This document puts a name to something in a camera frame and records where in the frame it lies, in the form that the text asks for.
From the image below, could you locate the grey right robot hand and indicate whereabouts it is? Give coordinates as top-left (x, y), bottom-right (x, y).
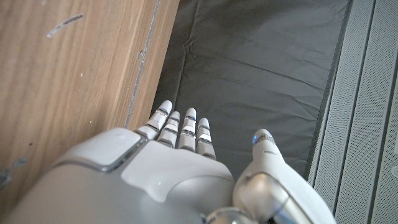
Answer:
top-left (0, 100), bottom-right (337, 224)

